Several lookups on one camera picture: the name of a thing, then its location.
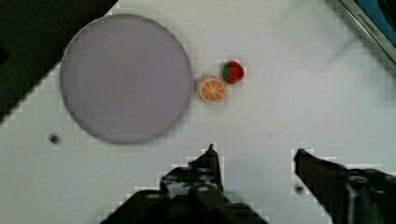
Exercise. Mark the small red strawberry toy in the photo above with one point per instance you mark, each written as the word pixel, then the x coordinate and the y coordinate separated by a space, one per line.
pixel 233 72

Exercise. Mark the round grey plate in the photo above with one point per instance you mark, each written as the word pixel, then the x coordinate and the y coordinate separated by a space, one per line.
pixel 126 79

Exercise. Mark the silver toaster oven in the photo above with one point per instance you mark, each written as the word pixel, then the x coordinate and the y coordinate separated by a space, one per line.
pixel 374 20

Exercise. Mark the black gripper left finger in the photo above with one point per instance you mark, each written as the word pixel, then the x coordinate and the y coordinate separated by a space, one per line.
pixel 187 195

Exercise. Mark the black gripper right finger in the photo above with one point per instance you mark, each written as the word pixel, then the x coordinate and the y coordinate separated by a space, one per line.
pixel 349 196

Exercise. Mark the orange slice toy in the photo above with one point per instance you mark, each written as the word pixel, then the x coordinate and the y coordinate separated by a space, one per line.
pixel 212 90

